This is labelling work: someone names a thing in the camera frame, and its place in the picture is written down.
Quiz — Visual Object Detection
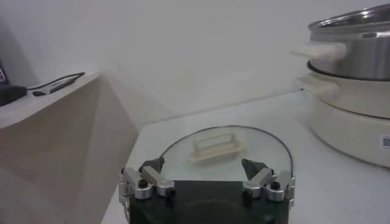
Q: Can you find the grey USB hub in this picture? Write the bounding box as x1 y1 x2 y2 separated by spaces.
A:
32 77 79 97

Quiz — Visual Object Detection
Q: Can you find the glass lid with beige handle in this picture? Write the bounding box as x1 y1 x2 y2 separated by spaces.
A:
158 125 294 183

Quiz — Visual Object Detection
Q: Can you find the white side table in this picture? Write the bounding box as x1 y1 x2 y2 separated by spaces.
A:
0 71 141 224

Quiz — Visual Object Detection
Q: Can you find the cream electric cooker base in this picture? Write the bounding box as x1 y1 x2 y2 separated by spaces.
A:
294 60 390 168

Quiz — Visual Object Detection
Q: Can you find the stainless steel steamer pot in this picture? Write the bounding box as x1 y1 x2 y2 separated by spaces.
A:
291 2 390 82

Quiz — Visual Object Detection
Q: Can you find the black computer mouse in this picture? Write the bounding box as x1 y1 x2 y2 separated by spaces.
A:
0 85 28 107

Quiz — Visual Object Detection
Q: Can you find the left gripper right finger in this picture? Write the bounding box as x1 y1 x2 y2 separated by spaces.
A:
240 158 296 208

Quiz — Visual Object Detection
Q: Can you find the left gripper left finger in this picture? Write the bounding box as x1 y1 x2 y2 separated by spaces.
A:
118 156 177 205

